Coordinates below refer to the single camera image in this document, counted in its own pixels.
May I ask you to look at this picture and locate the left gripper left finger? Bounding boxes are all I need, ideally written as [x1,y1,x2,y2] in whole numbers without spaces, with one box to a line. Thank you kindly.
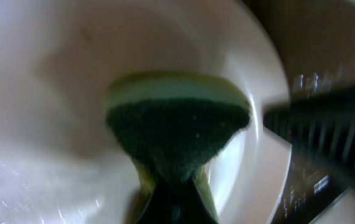
[135,182,173,224]

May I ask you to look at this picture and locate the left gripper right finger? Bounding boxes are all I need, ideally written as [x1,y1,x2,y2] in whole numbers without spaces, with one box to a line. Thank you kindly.
[177,179,218,224]

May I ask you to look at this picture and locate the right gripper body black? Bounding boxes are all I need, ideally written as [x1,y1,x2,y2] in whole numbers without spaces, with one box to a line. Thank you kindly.
[263,85,355,188]

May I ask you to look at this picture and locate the green yellow sponge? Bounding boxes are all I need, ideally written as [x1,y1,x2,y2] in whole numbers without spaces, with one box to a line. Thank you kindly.
[105,71,252,223]

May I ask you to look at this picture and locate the white plate with sauce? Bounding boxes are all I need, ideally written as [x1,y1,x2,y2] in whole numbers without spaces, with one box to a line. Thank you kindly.
[0,0,291,223]

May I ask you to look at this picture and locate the pale green plate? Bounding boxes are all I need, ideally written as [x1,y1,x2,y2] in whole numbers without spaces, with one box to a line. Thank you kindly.
[310,189,355,224]

